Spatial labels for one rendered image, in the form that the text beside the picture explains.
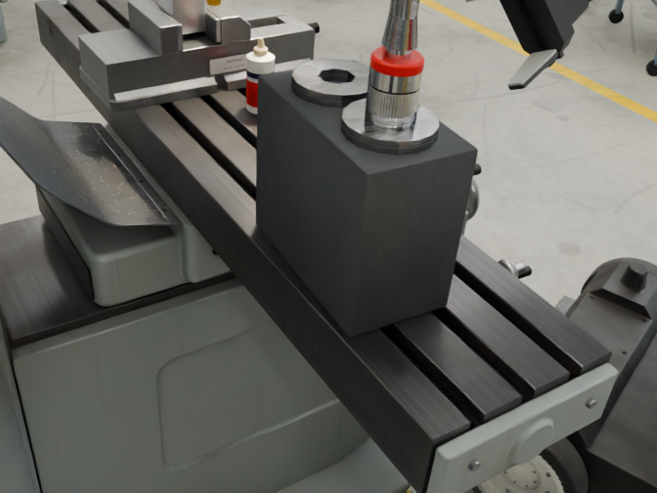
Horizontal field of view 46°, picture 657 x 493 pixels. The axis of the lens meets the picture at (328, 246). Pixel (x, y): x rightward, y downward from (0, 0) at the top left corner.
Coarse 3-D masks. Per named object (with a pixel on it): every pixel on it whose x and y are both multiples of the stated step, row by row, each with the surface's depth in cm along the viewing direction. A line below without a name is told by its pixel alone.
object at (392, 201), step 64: (320, 64) 80; (320, 128) 72; (448, 128) 73; (256, 192) 88; (320, 192) 74; (384, 192) 68; (448, 192) 72; (320, 256) 78; (384, 256) 72; (448, 256) 77; (384, 320) 77
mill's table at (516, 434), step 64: (64, 64) 140; (128, 128) 117; (192, 128) 111; (256, 128) 111; (192, 192) 101; (256, 256) 89; (320, 320) 79; (448, 320) 82; (512, 320) 83; (384, 384) 72; (448, 384) 73; (512, 384) 76; (576, 384) 75; (384, 448) 75; (448, 448) 68; (512, 448) 72
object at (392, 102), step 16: (384, 80) 67; (400, 80) 67; (416, 80) 68; (368, 96) 70; (384, 96) 68; (400, 96) 68; (416, 96) 69; (368, 112) 70; (384, 112) 69; (400, 112) 69; (384, 128) 70; (400, 128) 70
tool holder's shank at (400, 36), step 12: (396, 0) 64; (408, 0) 64; (396, 12) 65; (408, 12) 64; (396, 24) 65; (408, 24) 65; (384, 36) 66; (396, 36) 66; (408, 36) 66; (396, 48) 66; (408, 48) 66
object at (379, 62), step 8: (384, 48) 69; (376, 56) 67; (384, 56) 67; (416, 56) 68; (376, 64) 67; (384, 64) 66; (392, 64) 66; (400, 64) 66; (408, 64) 66; (416, 64) 67; (384, 72) 67; (392, 72) 66; (400, 72) 66; (408, 72) 66; (416, 72) 67
